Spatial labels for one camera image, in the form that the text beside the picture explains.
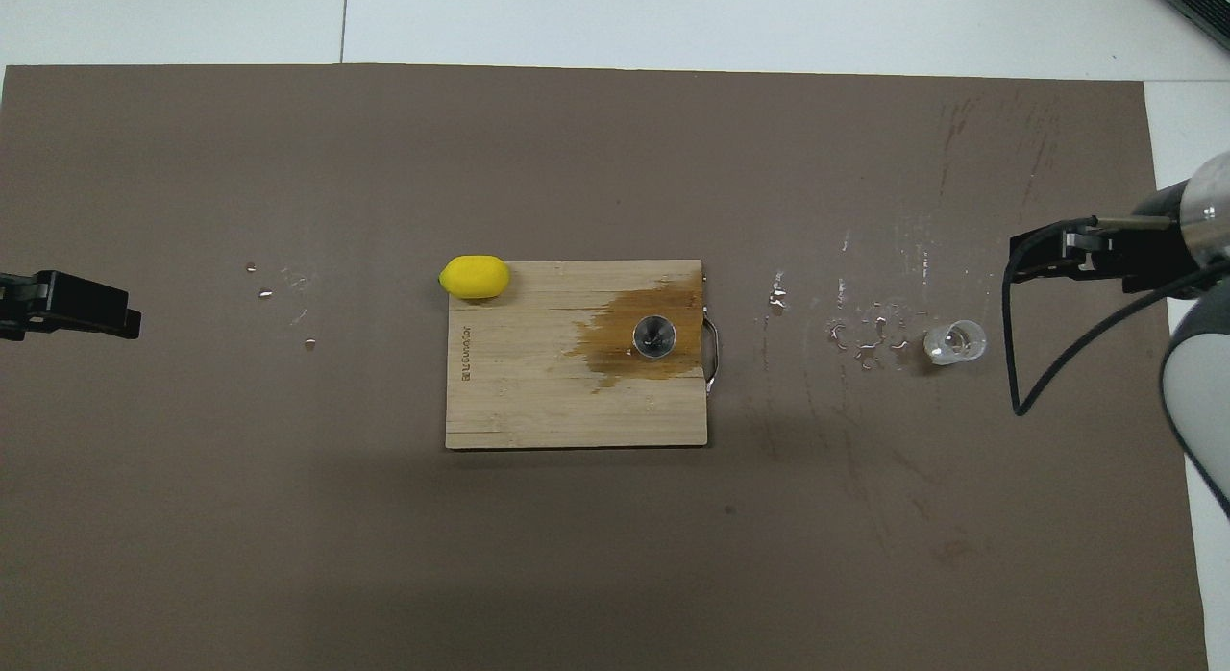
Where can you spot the wooden cutting board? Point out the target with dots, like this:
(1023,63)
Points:
(528,383)

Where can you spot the brown table mat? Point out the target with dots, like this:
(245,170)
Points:
(288,508)

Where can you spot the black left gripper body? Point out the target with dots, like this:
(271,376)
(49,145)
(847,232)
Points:
(19,306)

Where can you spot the clear plastic cup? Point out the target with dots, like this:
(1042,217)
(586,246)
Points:
(956,344)

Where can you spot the yellow lemon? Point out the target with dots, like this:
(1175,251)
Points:
(474,277)

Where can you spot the metal jigger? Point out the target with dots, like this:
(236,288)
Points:
(653,337)

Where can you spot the grey ridged device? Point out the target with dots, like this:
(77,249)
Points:
(1201,3)

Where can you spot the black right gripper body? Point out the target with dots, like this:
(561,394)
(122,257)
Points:
(1153,258)

